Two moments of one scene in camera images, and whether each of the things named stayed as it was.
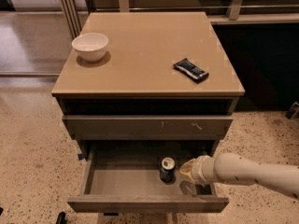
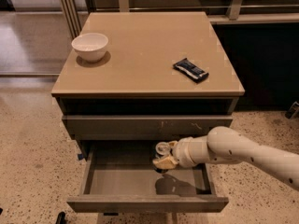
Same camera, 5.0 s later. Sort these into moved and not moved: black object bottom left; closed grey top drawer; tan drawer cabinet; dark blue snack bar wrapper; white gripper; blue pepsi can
Moved: blue pepsi can; white gripper
Not moved: dark blue snack bar wrapper; tan drawer cabinet; black object bottom left; closed grey top drawer
